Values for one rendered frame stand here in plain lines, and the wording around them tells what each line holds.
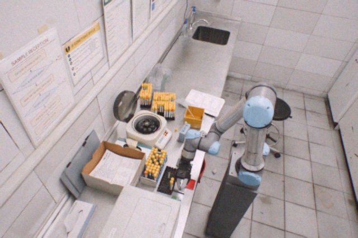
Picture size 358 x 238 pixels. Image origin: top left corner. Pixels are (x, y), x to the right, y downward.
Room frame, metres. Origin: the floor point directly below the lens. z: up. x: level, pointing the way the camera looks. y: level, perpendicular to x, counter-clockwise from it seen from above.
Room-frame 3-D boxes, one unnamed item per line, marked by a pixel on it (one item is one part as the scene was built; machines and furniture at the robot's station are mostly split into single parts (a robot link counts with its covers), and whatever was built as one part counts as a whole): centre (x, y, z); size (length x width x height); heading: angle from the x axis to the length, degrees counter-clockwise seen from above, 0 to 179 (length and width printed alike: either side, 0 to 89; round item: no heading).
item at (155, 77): (1.64, 0.24, 0.97); 0.26 x 0.17 x 0.19; 1
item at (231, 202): (0.84, -0.45, 0.44); 0.20 x 0.20 x 0.87; 77
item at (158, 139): (1.09, 0.20, 0.94); 0.30 x 0.24 x 0.12; 68
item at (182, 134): (1.10, -0.05, 0.92); 0.10 x 0.07 x 0.10; 159
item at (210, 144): (0.82, -0.18, 1.18); 0.11 x 0.11 x 0.08; 70
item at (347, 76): (2.62, -2.05, 0.62); 0.23 x 0.02 x 0.31; 167
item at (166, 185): (0.75, 0.03, 0.93); 0.17 x 0.09 x 0.11; 167
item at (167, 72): (1.80, 0.19, 0.94); 0.20 x 0.17 x 0.14; 150
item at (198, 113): (1.27, -0.11, 0.93); 0.13 x 0.13 x 0.10; 82
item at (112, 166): (0.75, 0.34, 0.95); 0.29 x 0.25 x 0.15; 77
